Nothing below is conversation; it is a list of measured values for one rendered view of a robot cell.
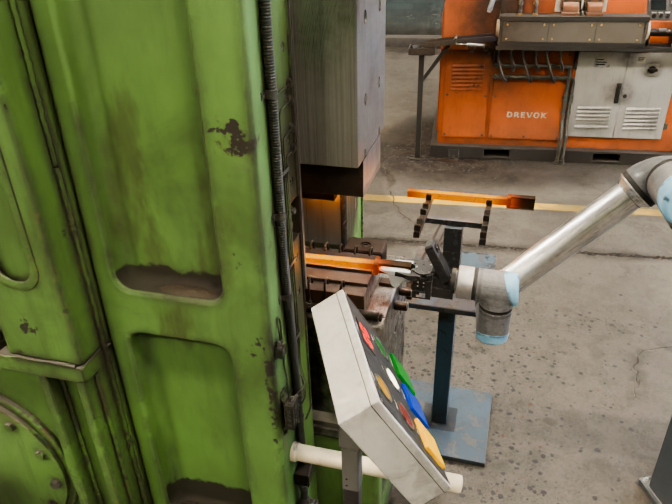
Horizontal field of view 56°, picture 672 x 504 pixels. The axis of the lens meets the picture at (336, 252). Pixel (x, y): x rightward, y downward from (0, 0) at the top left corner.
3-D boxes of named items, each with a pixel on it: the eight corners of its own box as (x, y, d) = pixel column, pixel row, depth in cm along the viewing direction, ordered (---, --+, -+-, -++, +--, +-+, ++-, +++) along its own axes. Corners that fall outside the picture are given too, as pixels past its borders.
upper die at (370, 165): (380, 167, 169) (380, 133, 165) (363, 197, 153) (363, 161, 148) (236, 155, 180) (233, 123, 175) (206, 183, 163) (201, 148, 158)
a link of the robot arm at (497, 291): (517, 316, 166) (522, 284, 161) (469, 309, 169) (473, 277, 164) (517, 296, 174) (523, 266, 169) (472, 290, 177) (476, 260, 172)
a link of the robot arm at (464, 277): (473, 278, 165) (476, 259, 173) (454, 275, 166) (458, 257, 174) (469, 306, 169) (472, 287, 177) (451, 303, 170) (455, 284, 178)
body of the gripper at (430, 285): (408, 297, 174) (452, 304, 171) (410, 271, 170) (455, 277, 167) (413, 283, 180) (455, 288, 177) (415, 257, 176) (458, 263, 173)
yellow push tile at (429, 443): (434, 438, 124) (417, 416, 120) (446, 468, 117) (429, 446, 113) (426, 442, 124) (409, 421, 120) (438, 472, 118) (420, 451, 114)
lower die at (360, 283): (379, 278, 187) (379, 253, 183) (363, 316, 170) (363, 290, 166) (248, 261, 197) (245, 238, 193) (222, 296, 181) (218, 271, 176)
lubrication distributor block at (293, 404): (303, 422, 162) (300, 381, 155) (295, 439, 157) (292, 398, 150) (290, 420, 163) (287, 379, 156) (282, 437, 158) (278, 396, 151)
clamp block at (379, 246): (387, 257, 197) (387, 239, 194) (381, 271, 190) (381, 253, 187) (350, 253, 200) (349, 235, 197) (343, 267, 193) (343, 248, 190)
